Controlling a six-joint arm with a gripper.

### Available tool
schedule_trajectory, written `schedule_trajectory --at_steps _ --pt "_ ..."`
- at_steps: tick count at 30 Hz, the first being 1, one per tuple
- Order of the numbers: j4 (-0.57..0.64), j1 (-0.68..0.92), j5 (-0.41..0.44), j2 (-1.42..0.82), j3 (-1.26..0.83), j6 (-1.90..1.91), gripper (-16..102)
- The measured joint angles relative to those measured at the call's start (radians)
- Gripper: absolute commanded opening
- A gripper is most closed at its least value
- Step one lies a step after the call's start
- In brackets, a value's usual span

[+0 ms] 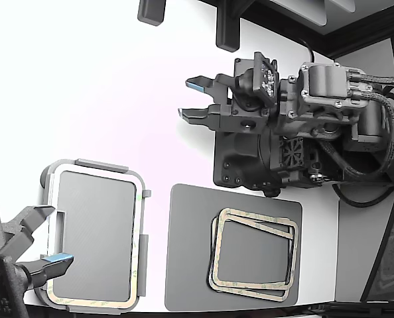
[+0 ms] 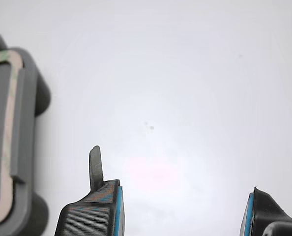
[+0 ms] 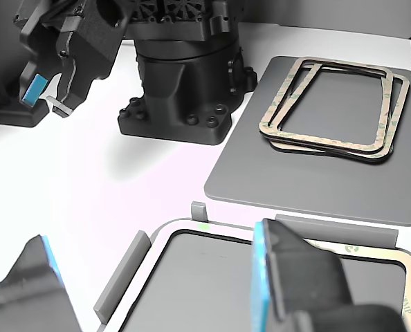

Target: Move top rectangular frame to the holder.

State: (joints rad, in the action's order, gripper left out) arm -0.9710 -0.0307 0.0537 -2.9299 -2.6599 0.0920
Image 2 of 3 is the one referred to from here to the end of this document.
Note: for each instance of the beige taped rectangular frame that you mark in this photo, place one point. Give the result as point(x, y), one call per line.
point(9, 118)

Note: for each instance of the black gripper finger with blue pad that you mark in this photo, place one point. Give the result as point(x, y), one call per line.
point(261, 209)

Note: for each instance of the black gripper finger with nail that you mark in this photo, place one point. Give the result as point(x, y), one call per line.
point(92, 216)

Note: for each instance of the grey rectangular frame holder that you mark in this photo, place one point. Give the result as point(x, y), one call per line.
point(28, 123)

